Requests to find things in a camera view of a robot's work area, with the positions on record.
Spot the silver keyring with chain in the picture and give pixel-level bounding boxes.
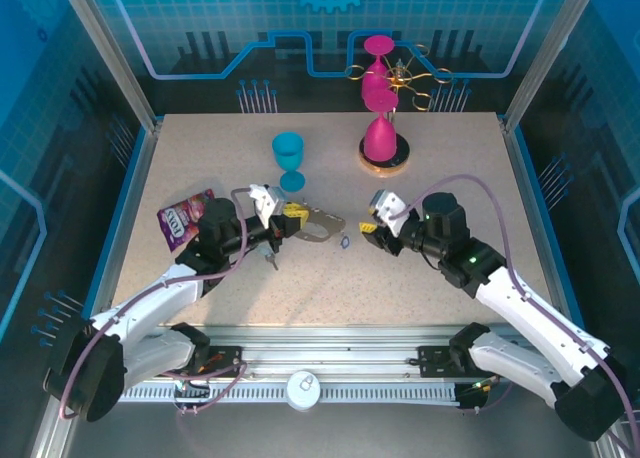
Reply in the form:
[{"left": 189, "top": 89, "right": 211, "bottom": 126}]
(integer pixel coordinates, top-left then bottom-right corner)
[{"left": 299, "top": 206, "right": 348, "bottom": 245}]

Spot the purple candy packet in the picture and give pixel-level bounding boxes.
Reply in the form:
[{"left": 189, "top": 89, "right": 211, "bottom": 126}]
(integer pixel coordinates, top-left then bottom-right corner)
[{"left": 156, "top": 188, "right": 216, "bottom": 253}]

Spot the blue plastic goblet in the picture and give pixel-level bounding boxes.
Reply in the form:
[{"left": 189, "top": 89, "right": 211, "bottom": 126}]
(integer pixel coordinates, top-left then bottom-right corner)
[{"left": 271, "top": 131, "right": 306, "bottom": 192}]

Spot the pink plastic goblet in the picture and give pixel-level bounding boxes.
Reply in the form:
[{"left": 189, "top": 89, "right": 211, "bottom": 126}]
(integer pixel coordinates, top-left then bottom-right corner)
[{"left": 362, "top": 88, "right": 400, "bottom": 162}]

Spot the white round can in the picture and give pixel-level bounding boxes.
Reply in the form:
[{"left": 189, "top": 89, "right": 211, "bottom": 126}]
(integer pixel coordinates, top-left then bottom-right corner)
[{"left": 284, "top": 370, "right": 321, "bottom": 410}]

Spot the gold wire glass rack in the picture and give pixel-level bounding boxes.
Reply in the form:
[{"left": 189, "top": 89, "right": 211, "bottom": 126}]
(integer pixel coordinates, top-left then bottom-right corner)
[{"left": 344, "top": 41, "right": 454, "bottom": 177}]

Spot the aluminium side rail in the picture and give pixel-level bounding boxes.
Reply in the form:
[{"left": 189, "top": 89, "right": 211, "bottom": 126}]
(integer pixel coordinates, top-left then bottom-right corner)
[
  {"left": 84, "top": 120, "right": 164, "bottom": 329},
  {"left": 499, "top": 115, "right": 589, "bottom": 342}
]

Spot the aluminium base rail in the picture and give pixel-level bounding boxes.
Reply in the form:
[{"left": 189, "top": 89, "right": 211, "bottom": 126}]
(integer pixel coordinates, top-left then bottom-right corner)
[{"left": 149, "top": 325, "right": 566, "bottom": 379}]

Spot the white slotted cable duct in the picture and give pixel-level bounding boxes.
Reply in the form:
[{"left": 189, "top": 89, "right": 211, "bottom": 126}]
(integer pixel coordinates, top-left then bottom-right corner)
[{"left": 119, "top": 381, "right": 461, "bottom": 405}]

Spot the aluminium frame post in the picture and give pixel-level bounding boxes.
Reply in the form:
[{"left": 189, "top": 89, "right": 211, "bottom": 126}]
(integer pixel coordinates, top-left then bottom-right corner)
[
  {"left": 502, "top": 0, "right": 604, "bottom": 132},
  {"left": 54, "top": 0, "right": 164, "bottom": 132}
]

